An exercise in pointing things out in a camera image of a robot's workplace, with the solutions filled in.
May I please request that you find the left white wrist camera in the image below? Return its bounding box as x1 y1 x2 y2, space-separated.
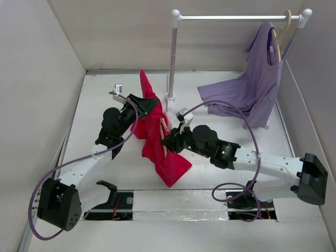
109 84 131 104

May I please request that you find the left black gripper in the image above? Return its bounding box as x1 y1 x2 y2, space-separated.
117 94 159 137

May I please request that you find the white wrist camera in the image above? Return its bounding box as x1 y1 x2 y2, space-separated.
176 108 194 134
109 84 131 104

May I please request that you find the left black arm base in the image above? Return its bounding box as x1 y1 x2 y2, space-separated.
83 181 134 221

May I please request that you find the beige wooden hanger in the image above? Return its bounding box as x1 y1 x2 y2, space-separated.
271 10 292 62

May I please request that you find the pink plastic hanger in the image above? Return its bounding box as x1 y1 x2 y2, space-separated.
159 110 174 158

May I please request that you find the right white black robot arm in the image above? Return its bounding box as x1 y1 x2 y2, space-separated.
162 125 328 206

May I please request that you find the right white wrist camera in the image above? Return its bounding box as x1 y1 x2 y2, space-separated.
176 108 194 134

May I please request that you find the white metal clothes rack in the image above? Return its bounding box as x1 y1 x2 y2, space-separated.
165 8 313 116

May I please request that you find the red t shirt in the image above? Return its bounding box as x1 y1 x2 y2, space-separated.
130 69 193 188

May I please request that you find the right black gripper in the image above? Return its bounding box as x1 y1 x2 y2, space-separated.
160 122 211 159

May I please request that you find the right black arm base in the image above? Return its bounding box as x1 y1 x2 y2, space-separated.
225 193 277 221

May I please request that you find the purple t shirt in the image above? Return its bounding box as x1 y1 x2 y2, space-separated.
198 22 283 128

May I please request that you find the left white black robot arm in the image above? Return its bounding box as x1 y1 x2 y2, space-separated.
37 93 159 231

